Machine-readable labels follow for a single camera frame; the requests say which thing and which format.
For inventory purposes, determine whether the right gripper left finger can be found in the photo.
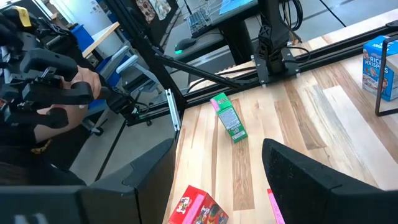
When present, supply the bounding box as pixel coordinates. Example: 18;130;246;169
77;138;177;224

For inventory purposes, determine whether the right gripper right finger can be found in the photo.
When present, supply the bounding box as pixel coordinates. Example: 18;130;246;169
262;138;398;224

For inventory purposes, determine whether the red Froot Loops cereal box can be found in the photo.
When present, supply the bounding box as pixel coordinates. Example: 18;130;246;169
169;185;229;224

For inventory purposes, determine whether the green Apple Jacks cereal box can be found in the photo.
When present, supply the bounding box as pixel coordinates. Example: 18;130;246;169
210;92;249;144

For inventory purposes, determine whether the person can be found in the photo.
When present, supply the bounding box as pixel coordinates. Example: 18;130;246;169
0;65;103;187

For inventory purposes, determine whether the blue grey office chair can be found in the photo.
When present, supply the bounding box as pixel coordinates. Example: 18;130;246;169
90;45;165;134

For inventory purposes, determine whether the black computer mouse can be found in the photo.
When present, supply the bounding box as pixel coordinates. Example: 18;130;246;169
174;37;197;54

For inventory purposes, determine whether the wooden board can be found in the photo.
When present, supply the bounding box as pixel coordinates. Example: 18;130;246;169
82;21;121;58

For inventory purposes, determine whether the grey side table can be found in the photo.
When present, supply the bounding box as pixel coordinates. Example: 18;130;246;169
164;0;262;66

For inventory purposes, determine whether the blue bin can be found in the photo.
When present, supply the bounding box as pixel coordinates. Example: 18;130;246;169
70;24;96;52

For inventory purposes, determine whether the computer keyboard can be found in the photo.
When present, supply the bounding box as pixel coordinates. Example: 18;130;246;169
185;8;220;38

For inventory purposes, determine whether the patterned cloth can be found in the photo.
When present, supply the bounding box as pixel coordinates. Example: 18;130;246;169
136;0;178;22

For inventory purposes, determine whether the blue desk mat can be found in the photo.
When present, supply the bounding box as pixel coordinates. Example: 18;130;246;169
218;0;259;16

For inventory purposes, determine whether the yellow tag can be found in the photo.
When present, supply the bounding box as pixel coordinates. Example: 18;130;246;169
12;6;32;28

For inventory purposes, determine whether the black aluminium table frame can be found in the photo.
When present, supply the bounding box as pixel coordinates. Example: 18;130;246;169
102;0;398;131

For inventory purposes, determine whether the black cable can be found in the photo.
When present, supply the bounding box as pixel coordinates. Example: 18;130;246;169
278;0;305;32

